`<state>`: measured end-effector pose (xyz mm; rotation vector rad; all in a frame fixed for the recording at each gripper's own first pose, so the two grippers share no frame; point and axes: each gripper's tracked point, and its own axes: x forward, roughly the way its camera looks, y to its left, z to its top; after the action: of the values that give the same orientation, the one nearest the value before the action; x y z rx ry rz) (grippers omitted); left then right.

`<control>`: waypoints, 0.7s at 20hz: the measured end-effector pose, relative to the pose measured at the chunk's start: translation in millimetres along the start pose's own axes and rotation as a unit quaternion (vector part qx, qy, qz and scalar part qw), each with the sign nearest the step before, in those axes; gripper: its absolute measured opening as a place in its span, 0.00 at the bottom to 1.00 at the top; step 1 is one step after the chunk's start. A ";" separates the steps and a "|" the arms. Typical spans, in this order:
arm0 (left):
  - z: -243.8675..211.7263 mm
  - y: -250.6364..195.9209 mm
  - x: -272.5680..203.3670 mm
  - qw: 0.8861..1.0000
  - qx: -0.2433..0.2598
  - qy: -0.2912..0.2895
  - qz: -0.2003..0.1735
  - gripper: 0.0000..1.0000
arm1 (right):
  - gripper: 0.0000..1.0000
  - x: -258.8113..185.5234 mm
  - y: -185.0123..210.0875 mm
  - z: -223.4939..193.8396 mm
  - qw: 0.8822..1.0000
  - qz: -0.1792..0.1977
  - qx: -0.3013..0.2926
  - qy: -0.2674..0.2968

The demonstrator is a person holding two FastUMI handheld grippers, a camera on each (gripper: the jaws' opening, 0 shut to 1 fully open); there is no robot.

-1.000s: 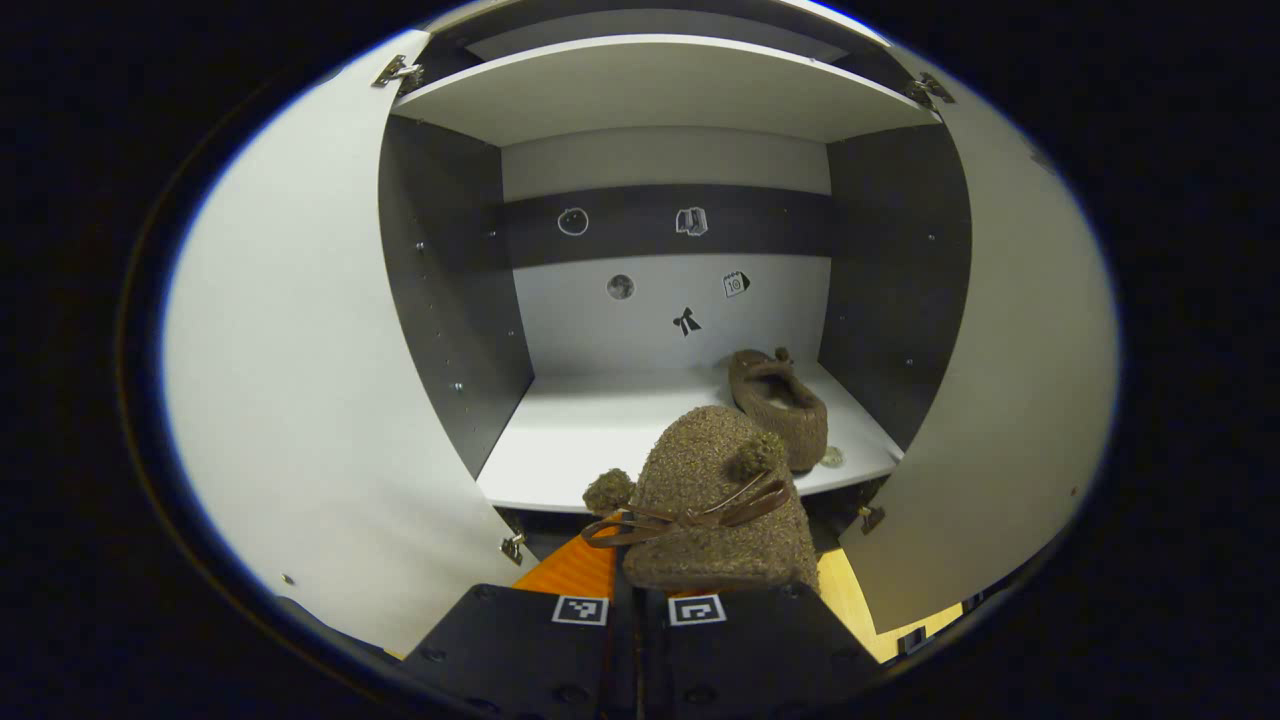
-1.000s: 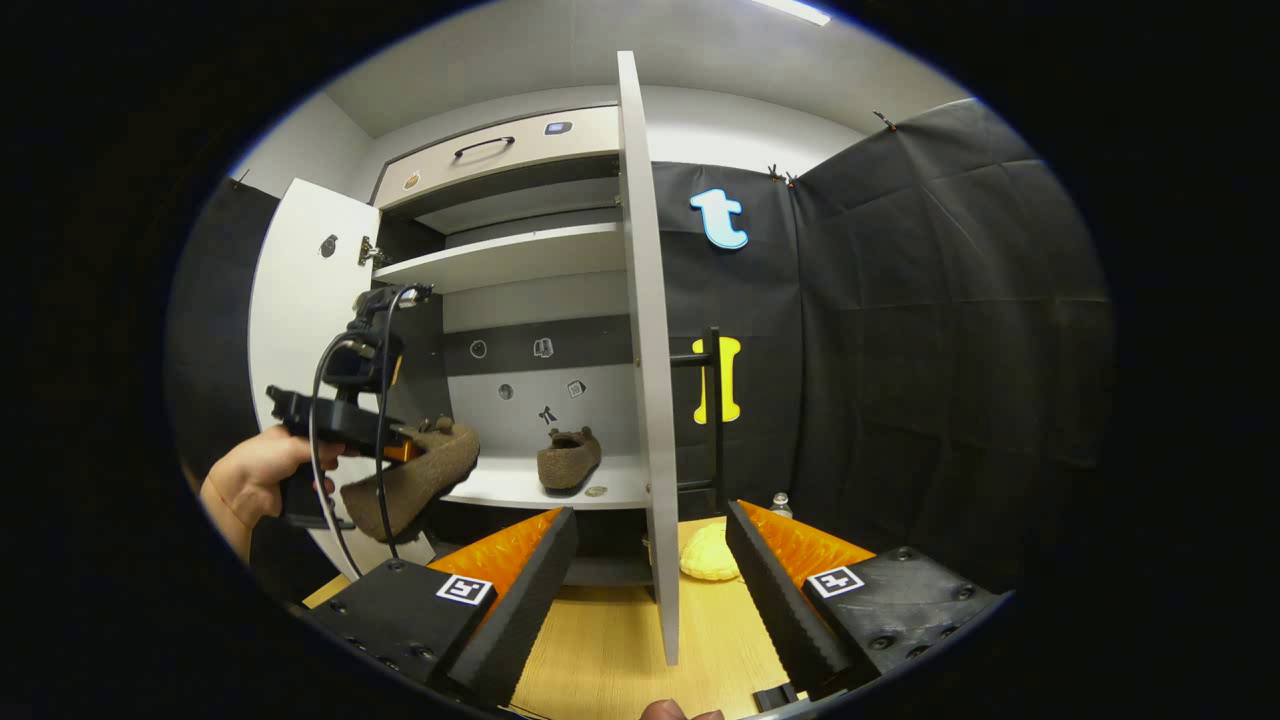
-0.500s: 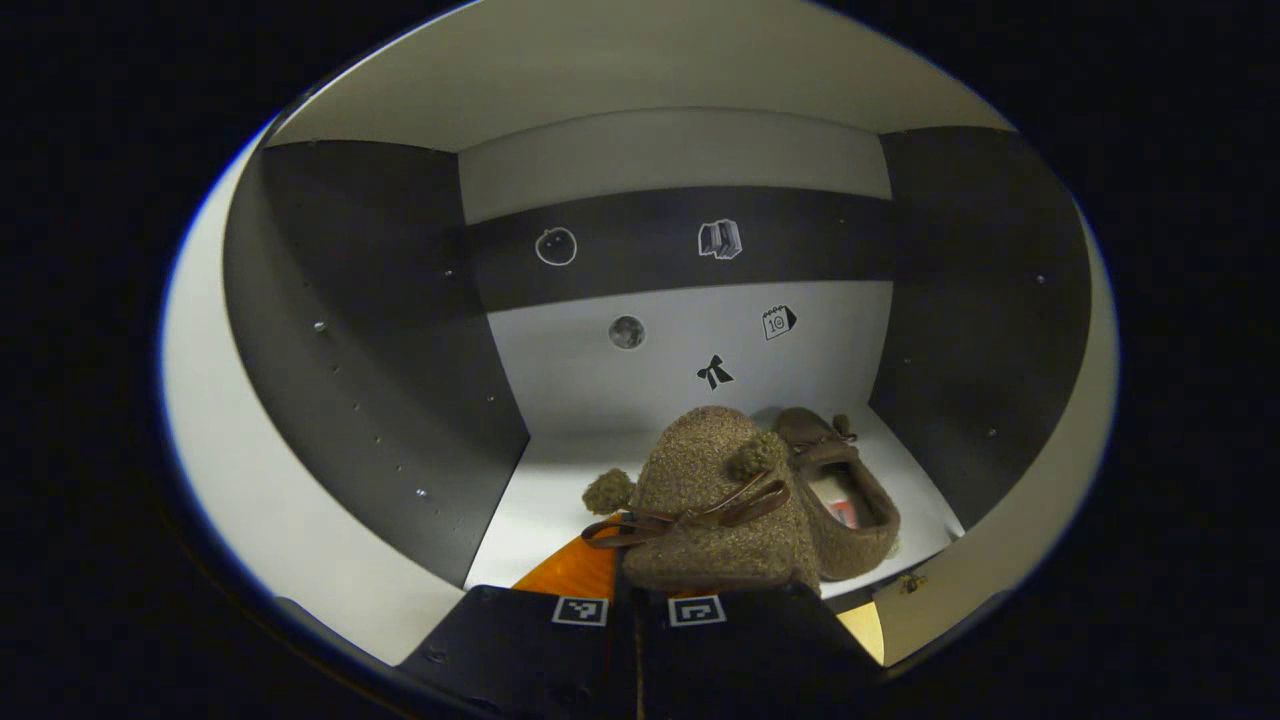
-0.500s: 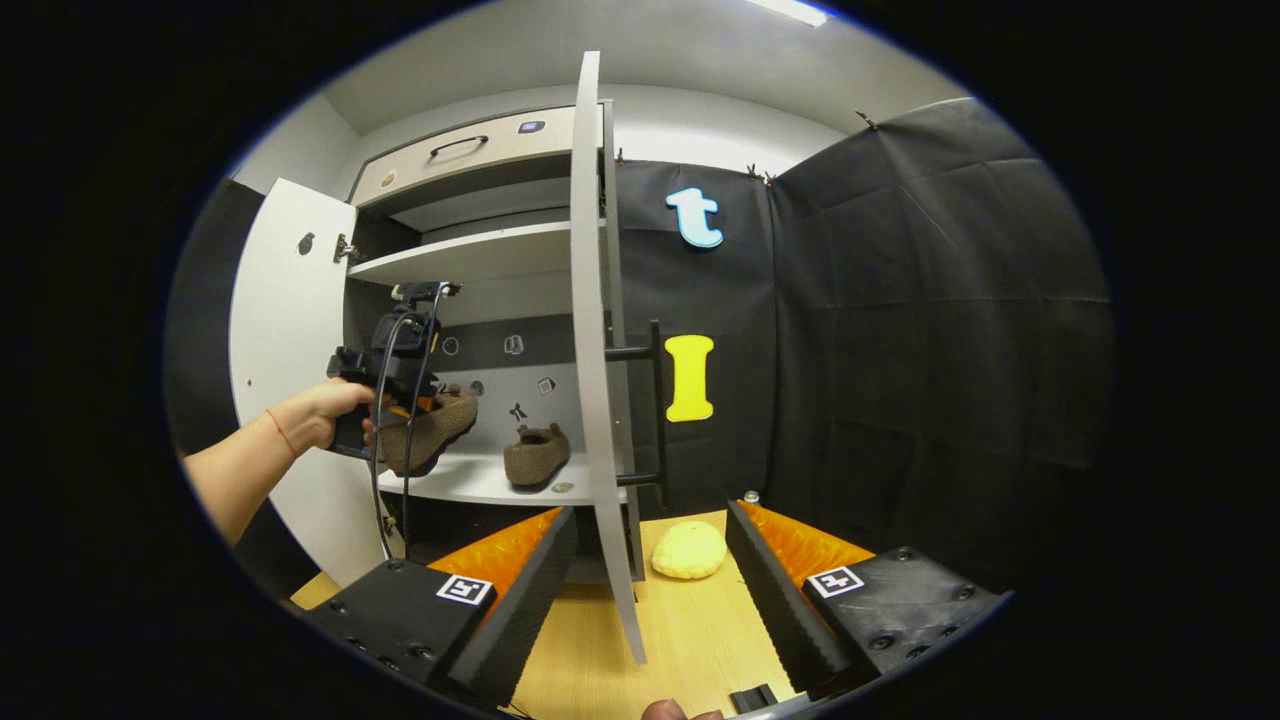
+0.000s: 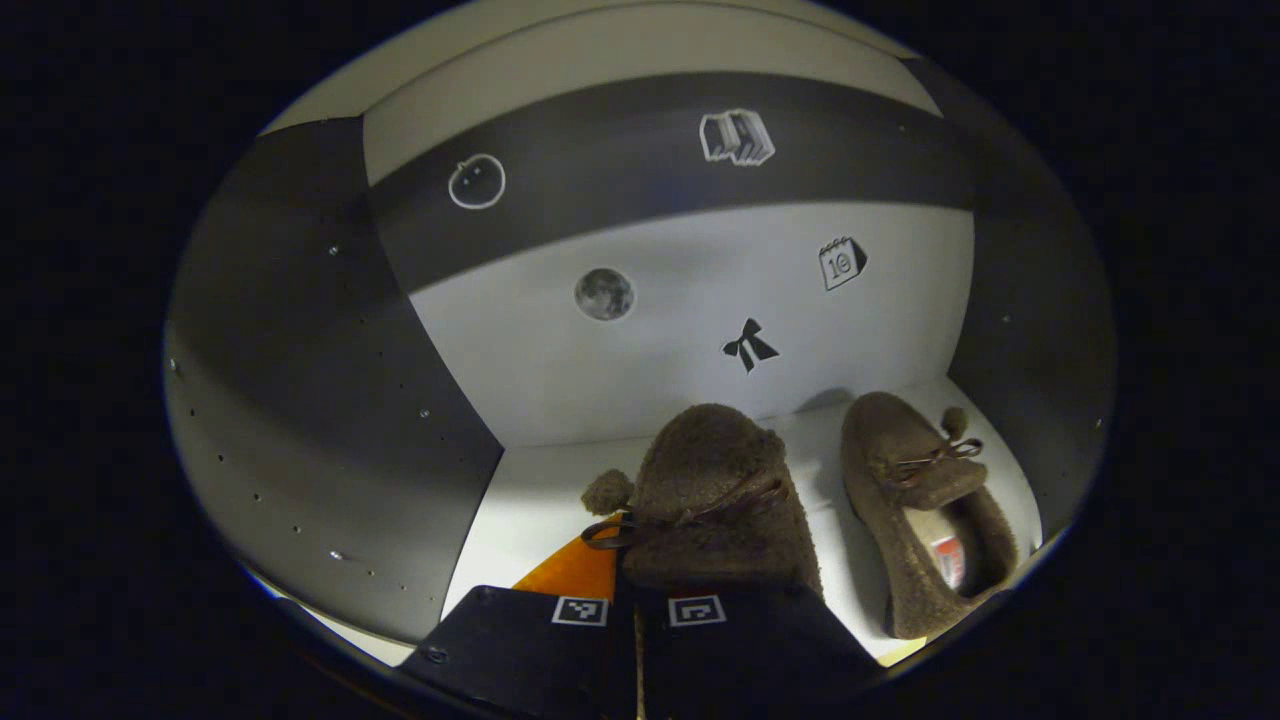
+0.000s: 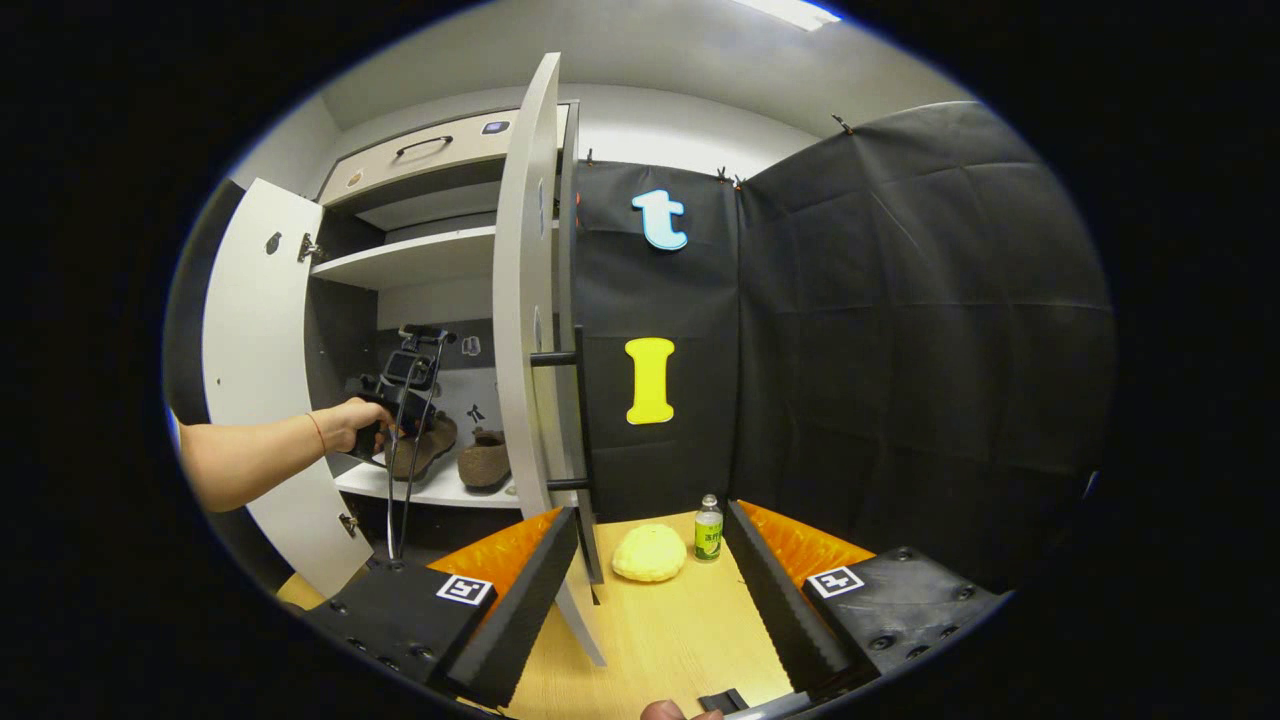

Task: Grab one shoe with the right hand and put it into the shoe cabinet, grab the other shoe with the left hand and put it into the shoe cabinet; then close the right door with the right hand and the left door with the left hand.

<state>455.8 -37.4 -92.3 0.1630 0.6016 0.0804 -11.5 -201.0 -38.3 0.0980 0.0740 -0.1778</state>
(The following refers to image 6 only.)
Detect thin grey cable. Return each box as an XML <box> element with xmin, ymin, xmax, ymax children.
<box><xmin>384</xmin><ymin>338</ymin><xmax>446</xmax><ymax>563</ymax></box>

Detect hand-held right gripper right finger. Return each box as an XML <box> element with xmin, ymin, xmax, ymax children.
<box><xmin>722</xmin><ymin>498</ymin><xmax>1006</xmax><ymax>701</ymax></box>

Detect white shoe cabinet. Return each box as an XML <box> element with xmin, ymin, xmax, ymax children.
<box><xmin>305</xmin><ymin>100</ymin><xmax>581</xmax><ymax>531</ymax></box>

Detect black door handle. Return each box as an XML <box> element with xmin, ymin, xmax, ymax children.
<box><xmin>528</xmin><ymin>325</ymin><xmax>605</xmax><ymax>586</ymax></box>

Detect beige cabinet drawer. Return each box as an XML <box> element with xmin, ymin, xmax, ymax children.
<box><xmin>318</xmin><ymin>103</ymin><xmax>571</xmax><ymax>209</ymax></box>

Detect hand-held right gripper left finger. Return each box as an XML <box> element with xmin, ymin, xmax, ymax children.
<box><xmin>300</xmin><ymin>506</ymin><xmax>581</xmax><ymax>709</ymax></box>

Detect brown fuzzy shoe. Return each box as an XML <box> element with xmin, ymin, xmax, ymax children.
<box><xmin>458</xmin><ymin>428</ymin><xmax>513</xmax><ymax>491</ymax></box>
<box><xmin>385</xmin><ymin>412</ymin><xmax>459</xmax><ymax>483</ymax></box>

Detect white cabinet shelf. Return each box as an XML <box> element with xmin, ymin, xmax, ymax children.
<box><xmin>333</xmin><ymin>455</ymin><xmax>526</xmax><ymax>511</ymax></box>
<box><xmin>310</xmin><ymin>222</ymin><xmax>501</xmax><ymax>291</ymax></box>

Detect long ceiling light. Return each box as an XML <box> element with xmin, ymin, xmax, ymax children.
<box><xmin>735</xmin><ymin>0</ymin><xmax>843</xmax><ymax>32</ymax></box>

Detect small green label bottle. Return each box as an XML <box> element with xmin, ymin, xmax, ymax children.
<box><xmin>694</xmin><ymin>493</ymin><xmax>724</xmax><ymax>563</ymax></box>

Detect yellow bread bun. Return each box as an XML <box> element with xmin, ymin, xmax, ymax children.
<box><xmin>611</xmin><ymin>523</ymin><xmax>688</xmax><ymax>584</ymax></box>

